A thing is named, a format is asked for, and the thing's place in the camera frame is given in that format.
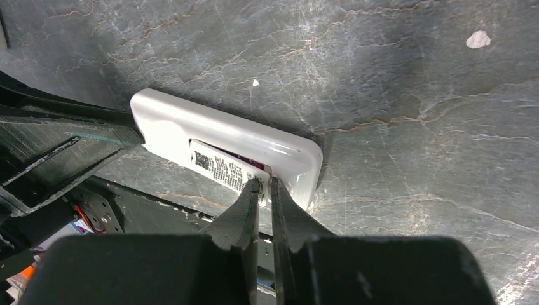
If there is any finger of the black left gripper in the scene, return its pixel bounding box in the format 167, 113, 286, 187
1, 74, 143, 217

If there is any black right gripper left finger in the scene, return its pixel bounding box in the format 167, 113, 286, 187
200, 179, 261, 304

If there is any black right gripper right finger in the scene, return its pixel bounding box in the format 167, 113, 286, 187
271, 177, 335, 304

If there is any white remote with slot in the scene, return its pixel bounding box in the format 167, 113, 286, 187
130, 89, 323, 209

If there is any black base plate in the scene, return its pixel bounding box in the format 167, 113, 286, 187
66, 177, 215, 235

